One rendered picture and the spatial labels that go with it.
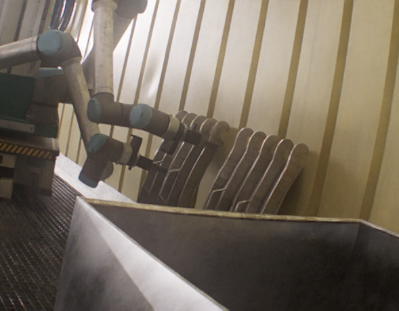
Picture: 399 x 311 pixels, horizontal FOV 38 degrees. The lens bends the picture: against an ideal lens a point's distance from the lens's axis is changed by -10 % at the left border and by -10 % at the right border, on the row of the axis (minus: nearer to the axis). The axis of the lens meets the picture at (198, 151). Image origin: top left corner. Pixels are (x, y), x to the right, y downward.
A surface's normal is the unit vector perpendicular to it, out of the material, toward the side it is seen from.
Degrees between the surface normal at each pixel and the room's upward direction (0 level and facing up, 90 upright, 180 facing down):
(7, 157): 90
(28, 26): 90
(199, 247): 87
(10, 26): 90
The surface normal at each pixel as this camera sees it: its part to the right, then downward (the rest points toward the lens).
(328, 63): -0.85, -0.11
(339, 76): 0.18, 0.13
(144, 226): 0.44, 0.15
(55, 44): -0.04, 0.05
